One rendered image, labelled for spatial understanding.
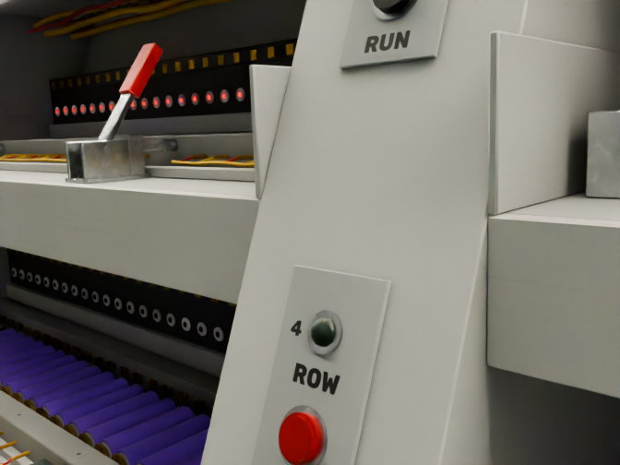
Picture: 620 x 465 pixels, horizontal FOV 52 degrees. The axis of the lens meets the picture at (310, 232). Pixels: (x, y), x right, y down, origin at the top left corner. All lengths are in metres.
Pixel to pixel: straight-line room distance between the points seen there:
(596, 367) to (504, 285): 0.03
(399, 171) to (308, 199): 0.04
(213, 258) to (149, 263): 0.05
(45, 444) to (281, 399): 0.24
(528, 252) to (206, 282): 0.15
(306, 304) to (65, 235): 0.20
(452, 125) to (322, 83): 0.06
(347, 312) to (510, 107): 0.08
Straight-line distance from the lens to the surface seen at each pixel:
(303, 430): 0.21
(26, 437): 0.46
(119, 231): 0.33
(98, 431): 0.45
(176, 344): 0.53
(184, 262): 0.29
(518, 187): 0.20
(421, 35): 0.22
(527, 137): 0.20
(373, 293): 0.20
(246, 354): 0.23
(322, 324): 0.20
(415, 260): 0.19
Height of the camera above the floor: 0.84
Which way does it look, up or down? 6 degrees up
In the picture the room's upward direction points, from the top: 12 degrees clockwise
